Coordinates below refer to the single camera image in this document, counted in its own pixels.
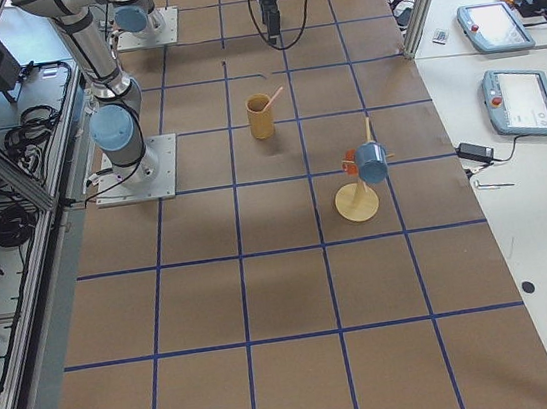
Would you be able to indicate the allen key tool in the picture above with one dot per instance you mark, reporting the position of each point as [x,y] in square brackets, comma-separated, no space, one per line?
[490,186]

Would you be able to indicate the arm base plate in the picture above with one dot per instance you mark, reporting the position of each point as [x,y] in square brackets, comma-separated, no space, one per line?
[139,29]
[154,178]

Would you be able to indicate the bamboo cylinder holder cup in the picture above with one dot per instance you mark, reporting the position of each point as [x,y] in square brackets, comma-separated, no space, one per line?
[260,118]

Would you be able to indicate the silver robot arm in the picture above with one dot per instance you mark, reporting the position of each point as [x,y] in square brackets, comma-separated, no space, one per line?
[254,10]
[75,25]

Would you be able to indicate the wooden mug tree stand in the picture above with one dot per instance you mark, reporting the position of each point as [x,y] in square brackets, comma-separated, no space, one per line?
[357,201]

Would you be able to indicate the blue mug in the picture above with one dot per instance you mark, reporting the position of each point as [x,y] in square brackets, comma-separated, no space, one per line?
[370,159]

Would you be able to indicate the black power adapter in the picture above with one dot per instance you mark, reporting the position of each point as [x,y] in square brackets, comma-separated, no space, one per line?
[477,153]

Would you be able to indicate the lower teach pendant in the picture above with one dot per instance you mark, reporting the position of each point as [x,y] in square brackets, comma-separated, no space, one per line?
[516,101]

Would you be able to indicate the upper teach pendant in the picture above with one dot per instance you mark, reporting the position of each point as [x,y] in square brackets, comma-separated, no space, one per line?
[493,28]

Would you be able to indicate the teach pendant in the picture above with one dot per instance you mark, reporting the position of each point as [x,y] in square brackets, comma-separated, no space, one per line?
[516,101]
[493,28]

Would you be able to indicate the orange mug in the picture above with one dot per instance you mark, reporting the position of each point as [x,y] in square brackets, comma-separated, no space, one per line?
[349,164]

